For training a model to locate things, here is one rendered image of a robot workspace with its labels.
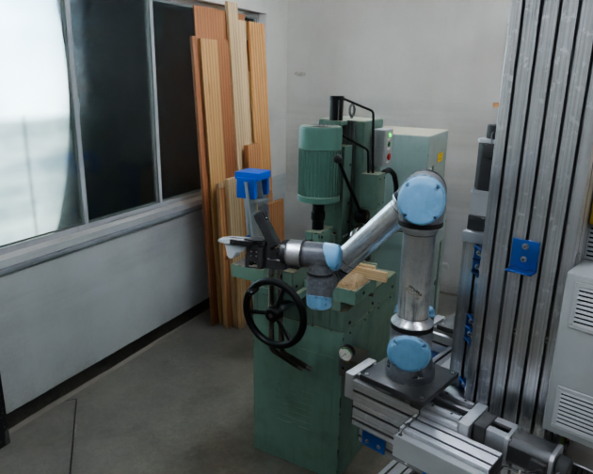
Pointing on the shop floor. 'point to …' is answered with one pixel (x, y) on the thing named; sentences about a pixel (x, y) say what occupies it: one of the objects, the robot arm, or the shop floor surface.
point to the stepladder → (257, 186)
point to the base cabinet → (312, 391)
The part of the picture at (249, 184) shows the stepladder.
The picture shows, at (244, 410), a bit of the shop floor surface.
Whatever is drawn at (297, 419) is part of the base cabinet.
